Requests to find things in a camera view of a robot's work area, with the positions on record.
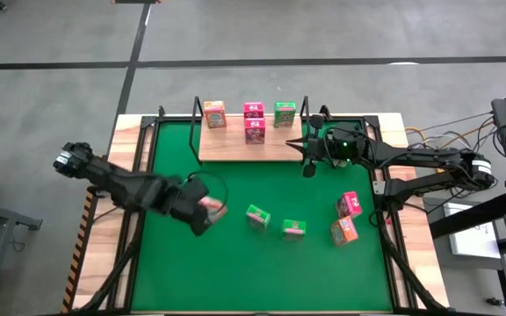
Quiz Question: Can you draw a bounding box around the orange Mini Wheats cereal box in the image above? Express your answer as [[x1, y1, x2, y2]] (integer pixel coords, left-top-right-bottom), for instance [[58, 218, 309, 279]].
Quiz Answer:
[[203, 100, 228, 129], [198, 196, 229, 223], [330, 214, 359, 247]]

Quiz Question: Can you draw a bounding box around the wooden shelf board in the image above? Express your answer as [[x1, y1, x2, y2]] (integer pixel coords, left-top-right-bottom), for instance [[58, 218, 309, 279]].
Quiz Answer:
[[199, 114, 305, 162]]

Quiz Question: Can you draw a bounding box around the green Apple Jacks cereal box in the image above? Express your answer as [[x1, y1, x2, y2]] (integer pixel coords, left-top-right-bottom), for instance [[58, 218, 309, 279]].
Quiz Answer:
[[246, 203, 272, 232], [281, 219, 307, 241], [273, 101, 297, 129]]

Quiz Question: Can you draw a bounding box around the green table mat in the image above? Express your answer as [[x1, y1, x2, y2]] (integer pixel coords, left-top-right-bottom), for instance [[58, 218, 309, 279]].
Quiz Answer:
[[130, 120, 394, 313]]

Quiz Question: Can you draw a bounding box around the black metal table frame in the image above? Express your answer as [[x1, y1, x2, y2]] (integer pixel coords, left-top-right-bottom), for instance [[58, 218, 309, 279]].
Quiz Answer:
[[61, 104, 452, 316]]

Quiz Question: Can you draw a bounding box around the orange black striped strip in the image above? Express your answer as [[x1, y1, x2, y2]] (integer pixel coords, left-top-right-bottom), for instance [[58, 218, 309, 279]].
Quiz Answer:
[[61, 192, 94, 313]]

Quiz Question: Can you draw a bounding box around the black metal shelf bracket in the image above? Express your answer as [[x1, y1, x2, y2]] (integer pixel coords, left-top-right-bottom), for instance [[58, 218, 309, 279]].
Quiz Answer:
[[300, 95, 314, 166], [189, 96, 205, 167]]

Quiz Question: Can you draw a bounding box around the red Froot Loops cereal box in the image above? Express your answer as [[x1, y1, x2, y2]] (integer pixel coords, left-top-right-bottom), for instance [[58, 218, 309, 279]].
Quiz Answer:
[[242, 101, 266, 119], [243, 117, 267, 146], [335, 190, 364, 220]]

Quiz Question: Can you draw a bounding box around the black diagonal metal bar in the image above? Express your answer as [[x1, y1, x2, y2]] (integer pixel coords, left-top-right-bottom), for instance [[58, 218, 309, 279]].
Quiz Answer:
[[428, 189, 506, 241]]

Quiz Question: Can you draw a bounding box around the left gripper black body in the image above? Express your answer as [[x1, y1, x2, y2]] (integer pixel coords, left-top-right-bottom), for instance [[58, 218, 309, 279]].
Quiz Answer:
[[164, 177, 192, 217]]

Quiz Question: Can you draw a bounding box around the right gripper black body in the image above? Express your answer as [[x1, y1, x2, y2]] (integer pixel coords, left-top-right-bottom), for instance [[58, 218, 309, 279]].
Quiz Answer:
[[303, 114, 329, 179]]

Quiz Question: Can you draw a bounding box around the long grey floor cable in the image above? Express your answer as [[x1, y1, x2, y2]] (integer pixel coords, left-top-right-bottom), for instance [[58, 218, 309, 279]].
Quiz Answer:
[[404, 111, 495, 135]]

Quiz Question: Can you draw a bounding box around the white paper sheet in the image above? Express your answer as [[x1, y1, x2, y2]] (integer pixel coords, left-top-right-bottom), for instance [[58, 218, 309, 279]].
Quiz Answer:
[[443, 202, 503, 260]]

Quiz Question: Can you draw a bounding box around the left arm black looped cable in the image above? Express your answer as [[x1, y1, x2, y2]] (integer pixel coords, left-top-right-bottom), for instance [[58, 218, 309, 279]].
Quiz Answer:
[[184, 170, 230, 212]]

